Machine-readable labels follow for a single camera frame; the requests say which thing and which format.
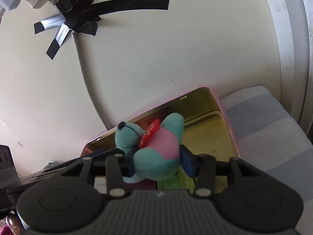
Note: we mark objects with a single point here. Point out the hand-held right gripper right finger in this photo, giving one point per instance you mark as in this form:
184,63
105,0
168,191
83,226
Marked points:
187,161

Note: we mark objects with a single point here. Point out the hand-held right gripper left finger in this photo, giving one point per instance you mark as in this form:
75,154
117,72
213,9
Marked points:
115,173

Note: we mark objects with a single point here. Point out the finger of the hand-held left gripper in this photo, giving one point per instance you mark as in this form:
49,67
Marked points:
97,153

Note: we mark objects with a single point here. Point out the teal and pink plush toy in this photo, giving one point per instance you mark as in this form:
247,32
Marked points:
156,146

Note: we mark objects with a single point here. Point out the pink tin box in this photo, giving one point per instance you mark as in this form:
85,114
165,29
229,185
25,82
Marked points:
210,132

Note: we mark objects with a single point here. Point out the person's left hand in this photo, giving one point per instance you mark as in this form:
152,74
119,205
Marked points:
14,224

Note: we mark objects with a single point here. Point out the white packet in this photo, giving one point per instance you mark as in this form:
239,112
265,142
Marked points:
99,183

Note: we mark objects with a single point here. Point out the green packet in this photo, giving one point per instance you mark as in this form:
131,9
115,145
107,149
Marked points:
176,182

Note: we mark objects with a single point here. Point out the grey striped bedsheet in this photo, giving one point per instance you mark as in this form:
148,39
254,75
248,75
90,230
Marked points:
269,139

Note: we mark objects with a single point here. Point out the black tape cross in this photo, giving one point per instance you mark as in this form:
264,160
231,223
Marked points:
80,17

